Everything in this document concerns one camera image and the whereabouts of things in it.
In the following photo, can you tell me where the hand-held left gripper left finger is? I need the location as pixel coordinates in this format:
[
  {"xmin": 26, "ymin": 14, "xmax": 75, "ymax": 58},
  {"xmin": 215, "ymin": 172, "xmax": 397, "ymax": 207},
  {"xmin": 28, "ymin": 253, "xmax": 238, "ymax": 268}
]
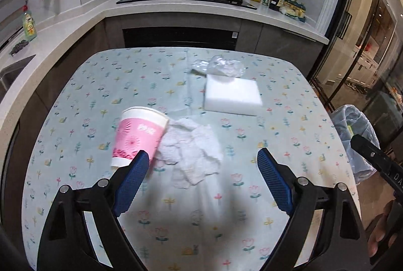
[{"xmin": 38, "ymin": 150, "xmax": 150, "ymax": 271}]

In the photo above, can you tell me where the clear plastic wrap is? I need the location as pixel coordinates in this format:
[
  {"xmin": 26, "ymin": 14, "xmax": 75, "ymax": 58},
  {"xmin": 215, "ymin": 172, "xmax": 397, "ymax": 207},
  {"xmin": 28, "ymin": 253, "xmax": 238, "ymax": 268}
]
[{"xmin": 192, "ymin": 55, "xmax": 247, "ymax": 78}]

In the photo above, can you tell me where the white tissue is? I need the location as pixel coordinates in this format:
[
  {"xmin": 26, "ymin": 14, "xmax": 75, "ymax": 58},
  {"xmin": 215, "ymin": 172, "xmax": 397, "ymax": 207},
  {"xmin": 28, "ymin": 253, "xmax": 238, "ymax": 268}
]
[{"xmin": 151, "ymin": 118, "xmax": 224, "ymax": 190}]

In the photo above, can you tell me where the glass sliding door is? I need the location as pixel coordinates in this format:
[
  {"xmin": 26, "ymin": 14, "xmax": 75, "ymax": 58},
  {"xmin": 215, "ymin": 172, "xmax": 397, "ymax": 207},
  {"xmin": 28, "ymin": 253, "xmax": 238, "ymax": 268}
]
[{"xmin": 310, "ymin": 0, "xmax": 403, "ymax": 146}]

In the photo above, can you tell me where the dark scouring pad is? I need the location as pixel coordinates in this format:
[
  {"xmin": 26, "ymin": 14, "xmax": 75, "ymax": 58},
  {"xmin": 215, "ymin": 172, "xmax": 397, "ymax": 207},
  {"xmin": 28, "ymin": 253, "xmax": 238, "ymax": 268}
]
[{"xmin": 9, "ymin": 40, "xmax": 29, "ymax": 56}]

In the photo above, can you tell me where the steel sink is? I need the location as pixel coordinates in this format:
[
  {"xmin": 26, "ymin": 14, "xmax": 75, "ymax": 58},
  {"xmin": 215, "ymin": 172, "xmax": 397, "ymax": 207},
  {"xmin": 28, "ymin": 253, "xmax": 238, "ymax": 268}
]
[{"xmin": 0, "ymin": 54, "xmax": 37, "ymax": 105}]

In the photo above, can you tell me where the pack of small bottles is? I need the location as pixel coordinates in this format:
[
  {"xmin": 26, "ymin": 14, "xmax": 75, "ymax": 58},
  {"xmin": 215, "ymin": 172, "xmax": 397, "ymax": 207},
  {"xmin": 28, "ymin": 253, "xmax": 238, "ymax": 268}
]
[{"xmin": 280, "ymin": 0, "xmax": 307, "ymax": 22}]

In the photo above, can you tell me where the green dish soap bottle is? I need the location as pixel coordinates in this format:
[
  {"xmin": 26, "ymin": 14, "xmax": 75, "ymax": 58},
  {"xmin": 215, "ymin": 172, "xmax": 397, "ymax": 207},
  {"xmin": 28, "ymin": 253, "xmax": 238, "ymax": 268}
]
[{"xmin": 21, "ymin": 5, "xmax": 38, "ymax": 40}]

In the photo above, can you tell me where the person's right hand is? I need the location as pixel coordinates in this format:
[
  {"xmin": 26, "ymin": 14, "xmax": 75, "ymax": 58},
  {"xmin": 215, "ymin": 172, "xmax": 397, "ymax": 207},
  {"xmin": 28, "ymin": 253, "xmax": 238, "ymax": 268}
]
[{"xmin": 368, "ymin": 211, "xmax": 403, "ymax": 259}]

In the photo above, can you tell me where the pink paper cup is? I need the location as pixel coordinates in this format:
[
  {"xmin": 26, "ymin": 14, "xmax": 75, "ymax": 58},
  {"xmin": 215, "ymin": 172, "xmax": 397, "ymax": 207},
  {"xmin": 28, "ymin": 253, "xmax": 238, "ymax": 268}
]
[{"xmin": 110, "ymin": 106, "xmax": 171, "ymax": 169}]

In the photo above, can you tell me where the black built-in appliance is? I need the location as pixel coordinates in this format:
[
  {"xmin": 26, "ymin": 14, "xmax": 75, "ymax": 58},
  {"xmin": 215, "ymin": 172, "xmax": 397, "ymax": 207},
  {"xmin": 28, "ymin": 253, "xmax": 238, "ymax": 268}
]
[{"xmin": 122, "ymin": 27, "xmax": 237, "ymax": 51}]

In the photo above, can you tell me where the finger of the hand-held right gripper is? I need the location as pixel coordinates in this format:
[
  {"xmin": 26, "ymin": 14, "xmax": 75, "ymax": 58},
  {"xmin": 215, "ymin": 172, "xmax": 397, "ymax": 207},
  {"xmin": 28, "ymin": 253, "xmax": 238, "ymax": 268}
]
[{"xmin": 350, "ymin": 133, "xmax": 395, "ymax": 173}]

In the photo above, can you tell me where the floral tablecloth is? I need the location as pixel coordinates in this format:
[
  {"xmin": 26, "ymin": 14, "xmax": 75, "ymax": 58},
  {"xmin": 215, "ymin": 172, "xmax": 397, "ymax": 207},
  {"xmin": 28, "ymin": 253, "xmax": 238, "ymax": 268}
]
[{"xmin": 20, "ymin": 48, "xmax": 362, "ymax": 271}]

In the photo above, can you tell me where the white sponge block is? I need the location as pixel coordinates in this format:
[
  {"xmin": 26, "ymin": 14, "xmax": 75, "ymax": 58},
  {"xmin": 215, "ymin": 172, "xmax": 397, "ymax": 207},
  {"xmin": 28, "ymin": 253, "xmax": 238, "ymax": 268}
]
[{"xmin": 203, "ymin": 73, "xmax": 263, "ymax": 117}]

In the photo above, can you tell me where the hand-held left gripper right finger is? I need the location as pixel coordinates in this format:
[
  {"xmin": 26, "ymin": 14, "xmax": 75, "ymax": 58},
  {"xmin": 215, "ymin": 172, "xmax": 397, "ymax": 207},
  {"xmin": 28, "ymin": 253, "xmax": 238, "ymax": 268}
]
[{"xmin": 256, "ymin": 148, "xmax": 370, "ymax": 271}]

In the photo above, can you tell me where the bin with clear plastic bag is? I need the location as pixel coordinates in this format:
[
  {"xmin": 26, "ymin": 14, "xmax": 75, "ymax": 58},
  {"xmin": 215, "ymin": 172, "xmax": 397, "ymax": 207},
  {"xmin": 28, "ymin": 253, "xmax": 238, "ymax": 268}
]
[{"xmin": 330, "ymin": 104, "xmax": 381, "ymax": 186}]

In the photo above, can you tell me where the white kitchen countertop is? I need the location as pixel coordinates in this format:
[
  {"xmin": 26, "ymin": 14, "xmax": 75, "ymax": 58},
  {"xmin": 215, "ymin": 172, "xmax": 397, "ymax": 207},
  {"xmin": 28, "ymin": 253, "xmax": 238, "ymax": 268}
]
[{"xmin": 0, "ymin": 0, "xmax": 329, "ymax": 139}]

